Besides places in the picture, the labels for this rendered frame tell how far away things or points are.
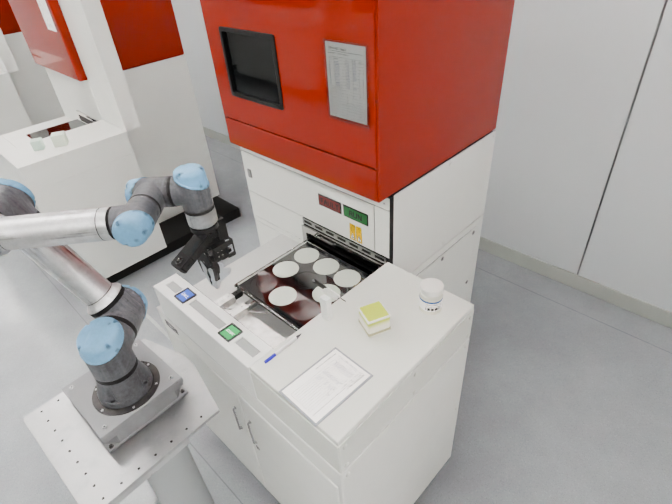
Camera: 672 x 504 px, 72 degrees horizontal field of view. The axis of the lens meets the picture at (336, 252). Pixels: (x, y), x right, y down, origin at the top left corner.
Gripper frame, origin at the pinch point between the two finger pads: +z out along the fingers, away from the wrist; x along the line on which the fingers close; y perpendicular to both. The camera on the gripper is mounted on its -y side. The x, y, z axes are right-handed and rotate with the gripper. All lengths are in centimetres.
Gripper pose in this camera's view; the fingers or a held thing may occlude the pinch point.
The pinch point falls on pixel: (214, 285)
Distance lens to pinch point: 133.1
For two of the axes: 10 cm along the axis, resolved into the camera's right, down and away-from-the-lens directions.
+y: 6.9, -4.7, 5.5
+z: 0.6, 8.0, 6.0
